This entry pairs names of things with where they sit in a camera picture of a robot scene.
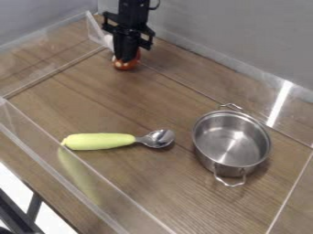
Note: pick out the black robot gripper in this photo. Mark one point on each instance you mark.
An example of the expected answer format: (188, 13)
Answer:
(129, 24)

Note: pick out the red white toy mushroom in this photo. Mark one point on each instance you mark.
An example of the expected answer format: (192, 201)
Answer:
(126, 65)

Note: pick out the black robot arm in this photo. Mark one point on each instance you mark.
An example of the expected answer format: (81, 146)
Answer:
(134, 5)

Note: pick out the stainless steel pot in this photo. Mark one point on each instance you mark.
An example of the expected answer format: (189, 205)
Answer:
(232, 144)

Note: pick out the clear acrylic corner bracket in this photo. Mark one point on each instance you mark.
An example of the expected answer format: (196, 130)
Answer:
(97, 35)

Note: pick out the spoon with yellow handle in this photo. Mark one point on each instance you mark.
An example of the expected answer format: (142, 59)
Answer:
(100, 141)

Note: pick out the clear acrylic enclosure wall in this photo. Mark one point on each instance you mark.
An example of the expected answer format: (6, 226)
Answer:
(61, 90)

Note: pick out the black metal table frame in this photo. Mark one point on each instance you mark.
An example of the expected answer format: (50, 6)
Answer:
(21, 222)

